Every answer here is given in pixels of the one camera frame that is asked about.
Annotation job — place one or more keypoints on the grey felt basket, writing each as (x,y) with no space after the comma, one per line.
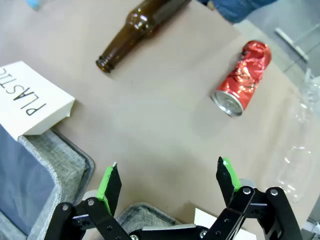
(145,216)
(37,172)

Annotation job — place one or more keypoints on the crushed red cola can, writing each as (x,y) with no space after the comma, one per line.
(246,77)

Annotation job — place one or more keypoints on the white floor rail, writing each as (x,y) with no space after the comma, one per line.
(291,43)

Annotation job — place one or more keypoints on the light blue object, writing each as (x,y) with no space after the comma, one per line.
(35,3)

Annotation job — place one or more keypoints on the white card printed PLASTIC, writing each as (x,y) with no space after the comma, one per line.
(30,97)

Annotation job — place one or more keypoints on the brown glass beer bottle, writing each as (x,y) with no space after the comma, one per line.
(135,30)

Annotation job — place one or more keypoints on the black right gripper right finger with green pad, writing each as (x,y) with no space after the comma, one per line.
(226,180)

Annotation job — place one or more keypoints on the clear crushed plastic bottle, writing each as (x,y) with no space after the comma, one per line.
(297,140)

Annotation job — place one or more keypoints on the person's blue jeans leg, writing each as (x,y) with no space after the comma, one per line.
(235,8)

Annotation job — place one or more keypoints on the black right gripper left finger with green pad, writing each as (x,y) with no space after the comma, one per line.
(111,185)

